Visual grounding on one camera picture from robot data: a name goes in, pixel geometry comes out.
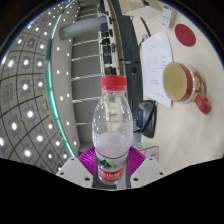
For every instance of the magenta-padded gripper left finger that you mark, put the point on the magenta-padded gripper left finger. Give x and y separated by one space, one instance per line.
75 168

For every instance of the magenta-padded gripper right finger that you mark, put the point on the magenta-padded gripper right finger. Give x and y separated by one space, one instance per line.
146 170

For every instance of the clear red-capped water bottle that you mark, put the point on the clear red-capped water bottle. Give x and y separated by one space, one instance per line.
111 133

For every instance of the black desk phone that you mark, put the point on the black desk phone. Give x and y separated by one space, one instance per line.
146 118

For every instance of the round ceiling lights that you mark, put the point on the round ceiling lights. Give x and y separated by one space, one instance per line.
30 114

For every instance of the red and cream mug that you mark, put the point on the red and cream mug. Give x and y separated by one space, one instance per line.
190 83

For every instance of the white printed paper sheet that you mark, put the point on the white printed paper sheet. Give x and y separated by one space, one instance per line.
155 56

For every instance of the row of black office chairs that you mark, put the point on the row of black office chairs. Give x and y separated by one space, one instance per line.
107 50

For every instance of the long curved conference desk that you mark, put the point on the long curved conference desk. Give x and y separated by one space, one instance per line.
125 33

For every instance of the flat round red coaster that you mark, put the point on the flat round red coaster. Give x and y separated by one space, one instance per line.
185 35

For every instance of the white rectangular remote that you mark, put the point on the white rectangular remote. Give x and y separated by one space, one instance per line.
168 16

